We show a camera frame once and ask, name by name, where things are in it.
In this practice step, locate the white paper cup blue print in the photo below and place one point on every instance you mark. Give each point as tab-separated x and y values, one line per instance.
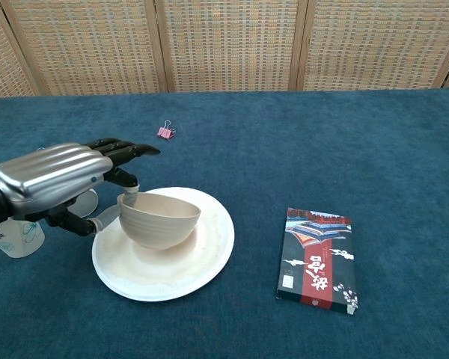
22	243

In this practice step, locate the dark red printed box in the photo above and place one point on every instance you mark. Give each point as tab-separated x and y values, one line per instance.
318	261

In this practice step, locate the teal blue tablecloth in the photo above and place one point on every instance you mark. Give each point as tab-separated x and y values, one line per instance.
284	149

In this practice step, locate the small jar grey lid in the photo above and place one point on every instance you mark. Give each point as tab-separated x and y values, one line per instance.
87	203

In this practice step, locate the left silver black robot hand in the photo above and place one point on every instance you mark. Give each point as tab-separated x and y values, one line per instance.
52	175

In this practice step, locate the white round plate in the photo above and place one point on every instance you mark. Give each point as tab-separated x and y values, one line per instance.
172	273

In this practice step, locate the pink binder clip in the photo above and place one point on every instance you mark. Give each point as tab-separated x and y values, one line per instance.
164	133

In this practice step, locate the beige bowl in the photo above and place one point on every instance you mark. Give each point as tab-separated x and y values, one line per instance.
161	228

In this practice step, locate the woven bamboo folding screen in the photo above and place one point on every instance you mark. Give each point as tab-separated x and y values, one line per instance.
228	45

